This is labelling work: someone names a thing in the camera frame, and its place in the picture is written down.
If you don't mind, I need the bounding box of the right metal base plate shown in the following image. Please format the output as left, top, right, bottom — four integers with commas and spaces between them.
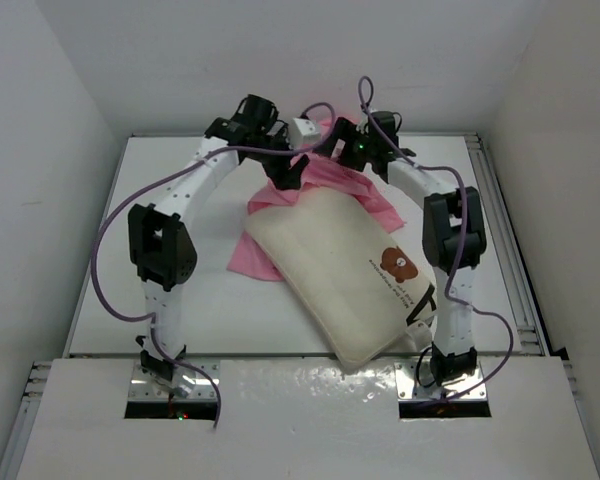
394, 358, 488, 403

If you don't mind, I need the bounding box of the metal base plate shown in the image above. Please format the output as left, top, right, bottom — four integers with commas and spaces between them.
128, 358, 220, 403
394, 358, 488, 403

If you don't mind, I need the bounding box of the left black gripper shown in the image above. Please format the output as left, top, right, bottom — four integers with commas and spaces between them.
246, 126, 306, 189

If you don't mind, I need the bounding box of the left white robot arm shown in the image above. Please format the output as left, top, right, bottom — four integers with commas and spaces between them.
127, 94, 321, 383

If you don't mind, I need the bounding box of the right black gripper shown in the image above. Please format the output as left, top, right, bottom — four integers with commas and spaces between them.
316, 117, 379, 172

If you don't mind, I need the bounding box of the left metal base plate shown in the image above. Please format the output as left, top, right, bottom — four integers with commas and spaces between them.
128, 358, 220, 403

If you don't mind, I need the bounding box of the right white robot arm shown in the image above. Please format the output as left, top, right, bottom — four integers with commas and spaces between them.
315, 111, 487, 386

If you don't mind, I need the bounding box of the cream pillow with bear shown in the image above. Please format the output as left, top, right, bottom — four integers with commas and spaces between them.
245, 187, 436, 371

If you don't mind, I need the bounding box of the left aluminium frame rail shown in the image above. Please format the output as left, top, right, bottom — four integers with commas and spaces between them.
0, 376, 31, 479

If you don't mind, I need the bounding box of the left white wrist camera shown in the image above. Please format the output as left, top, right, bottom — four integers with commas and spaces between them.
287, 117, 322, 150

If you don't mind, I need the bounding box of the pink satin pillowcase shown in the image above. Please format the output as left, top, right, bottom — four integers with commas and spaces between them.
227, 153, 405, 282

